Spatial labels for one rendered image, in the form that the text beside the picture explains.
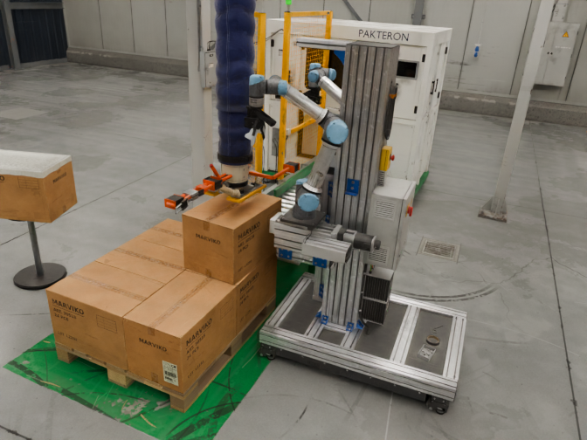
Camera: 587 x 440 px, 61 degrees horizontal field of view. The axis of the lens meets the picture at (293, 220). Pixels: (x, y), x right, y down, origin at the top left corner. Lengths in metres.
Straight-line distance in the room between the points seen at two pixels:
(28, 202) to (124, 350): 1.47
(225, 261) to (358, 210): 0.89
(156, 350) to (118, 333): 0.27
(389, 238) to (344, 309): 0.65
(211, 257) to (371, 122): 1.30
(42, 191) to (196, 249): 1.28
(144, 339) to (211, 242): 0.70
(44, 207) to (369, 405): 2.65
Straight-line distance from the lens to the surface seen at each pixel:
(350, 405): 3.23
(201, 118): 4.62
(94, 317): 3.19
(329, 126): 2.64
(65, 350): 3.59
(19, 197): 4.11
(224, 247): 3.11
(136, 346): 3.07
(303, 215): 2.92
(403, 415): 3.25
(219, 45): 3.02
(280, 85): 2.59
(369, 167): 2.93
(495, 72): 11.97
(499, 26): 11.90
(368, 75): 2.81
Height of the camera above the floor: 2.27
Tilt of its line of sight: 25 degrees down
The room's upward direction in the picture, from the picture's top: 3 degrees clockwise
